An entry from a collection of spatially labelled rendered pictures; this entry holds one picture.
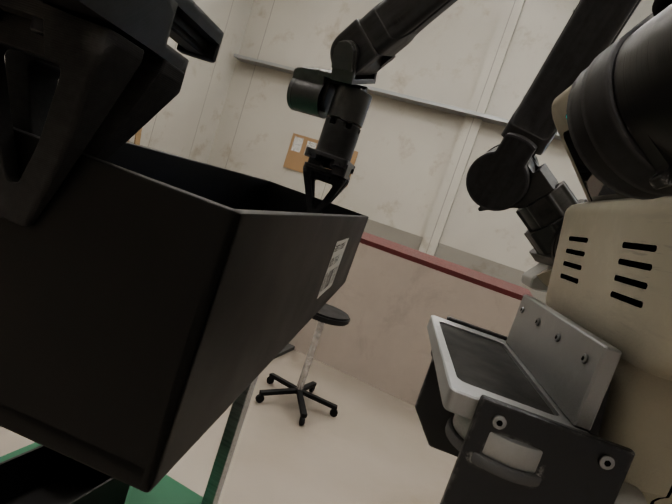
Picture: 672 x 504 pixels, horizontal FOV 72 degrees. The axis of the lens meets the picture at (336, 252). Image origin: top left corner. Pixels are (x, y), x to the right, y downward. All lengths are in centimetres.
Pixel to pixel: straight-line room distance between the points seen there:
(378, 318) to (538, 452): 286
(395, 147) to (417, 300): 647
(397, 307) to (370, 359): 40
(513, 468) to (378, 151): 913
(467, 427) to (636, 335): 14
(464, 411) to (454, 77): 924
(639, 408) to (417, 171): 882
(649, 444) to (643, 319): 10
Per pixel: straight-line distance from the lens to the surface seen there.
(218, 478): 124
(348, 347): 328
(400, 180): 921
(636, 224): 43
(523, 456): 35
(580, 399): 38
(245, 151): 1057
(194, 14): 21
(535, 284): 66
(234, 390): 27
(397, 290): 313
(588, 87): 26
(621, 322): 42
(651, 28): 25
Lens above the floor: 114
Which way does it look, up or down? 7 degrees down
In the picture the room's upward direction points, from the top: 18 degrees clockwise
